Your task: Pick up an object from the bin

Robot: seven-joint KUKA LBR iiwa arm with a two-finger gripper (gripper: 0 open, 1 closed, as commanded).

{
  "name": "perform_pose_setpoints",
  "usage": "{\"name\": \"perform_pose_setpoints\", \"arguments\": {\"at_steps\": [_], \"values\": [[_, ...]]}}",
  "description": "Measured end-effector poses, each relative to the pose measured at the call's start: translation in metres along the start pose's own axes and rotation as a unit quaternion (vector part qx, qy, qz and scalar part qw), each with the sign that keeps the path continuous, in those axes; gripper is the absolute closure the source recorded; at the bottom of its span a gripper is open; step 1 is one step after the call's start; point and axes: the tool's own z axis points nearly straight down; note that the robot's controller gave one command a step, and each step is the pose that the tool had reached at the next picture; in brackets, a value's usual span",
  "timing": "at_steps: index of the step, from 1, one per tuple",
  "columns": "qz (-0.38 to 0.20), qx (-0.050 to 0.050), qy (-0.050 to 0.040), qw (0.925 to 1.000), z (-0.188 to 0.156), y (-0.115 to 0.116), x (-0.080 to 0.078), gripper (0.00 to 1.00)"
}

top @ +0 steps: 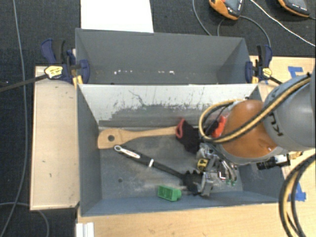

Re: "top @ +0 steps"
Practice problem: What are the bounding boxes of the grey metal bin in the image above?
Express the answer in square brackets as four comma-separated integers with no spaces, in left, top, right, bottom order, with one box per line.
[75,28,282,217]

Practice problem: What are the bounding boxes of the black cloth with red trim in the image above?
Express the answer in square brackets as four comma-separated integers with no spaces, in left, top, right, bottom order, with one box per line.
[175,118,202,155]

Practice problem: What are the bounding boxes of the wooden spatula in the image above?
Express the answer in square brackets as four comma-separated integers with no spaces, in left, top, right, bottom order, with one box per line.
[97,125,179,150]

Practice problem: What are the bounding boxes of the black long-handled tool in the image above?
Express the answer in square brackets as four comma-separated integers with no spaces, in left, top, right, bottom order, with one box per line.
[114,145,204,196]

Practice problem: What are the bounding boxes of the green plastic block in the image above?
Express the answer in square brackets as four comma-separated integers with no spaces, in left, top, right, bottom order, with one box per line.
[157,185,182,202]

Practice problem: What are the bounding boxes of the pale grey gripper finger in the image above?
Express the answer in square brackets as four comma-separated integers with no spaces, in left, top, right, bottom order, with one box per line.
[200,173,215,198]

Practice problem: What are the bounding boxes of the black cylinder on white bracket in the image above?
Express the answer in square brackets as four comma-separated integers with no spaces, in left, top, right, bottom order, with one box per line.
[256,151,303,171]

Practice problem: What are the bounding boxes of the pale wood board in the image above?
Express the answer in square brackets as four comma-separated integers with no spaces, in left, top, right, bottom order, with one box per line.
[30,66,81,211]

